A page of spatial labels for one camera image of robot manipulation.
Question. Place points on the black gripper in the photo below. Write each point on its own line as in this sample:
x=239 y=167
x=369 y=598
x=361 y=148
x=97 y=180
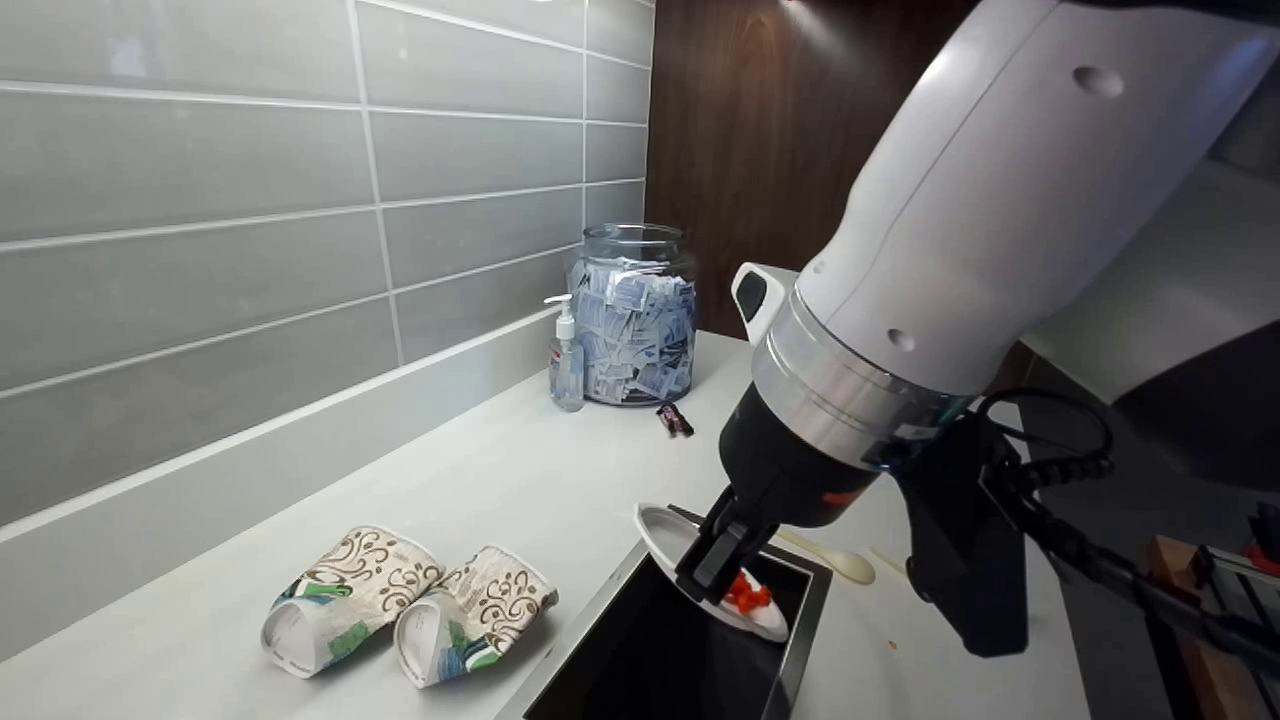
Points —
x=775 y=477

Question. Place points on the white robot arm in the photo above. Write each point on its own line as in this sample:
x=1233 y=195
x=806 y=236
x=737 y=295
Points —
x=1024 y=156

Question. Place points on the white plastic spoon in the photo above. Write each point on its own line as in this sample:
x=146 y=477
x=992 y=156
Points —
x=851 y=569

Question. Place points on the glass jar of packets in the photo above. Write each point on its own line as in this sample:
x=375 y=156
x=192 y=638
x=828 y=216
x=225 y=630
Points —
x=632 y=304

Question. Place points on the patterned paper cup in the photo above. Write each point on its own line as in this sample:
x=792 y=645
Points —
x=475 y=616
x=345 y=598

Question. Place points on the orange snack pieces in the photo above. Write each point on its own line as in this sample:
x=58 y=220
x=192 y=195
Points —
x=746 y=595

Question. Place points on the dark candy wrapper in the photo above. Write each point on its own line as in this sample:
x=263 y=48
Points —
x=674 y=421

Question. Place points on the small clear sanitizer bottle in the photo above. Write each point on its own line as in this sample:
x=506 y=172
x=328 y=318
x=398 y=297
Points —
x=570 y=357

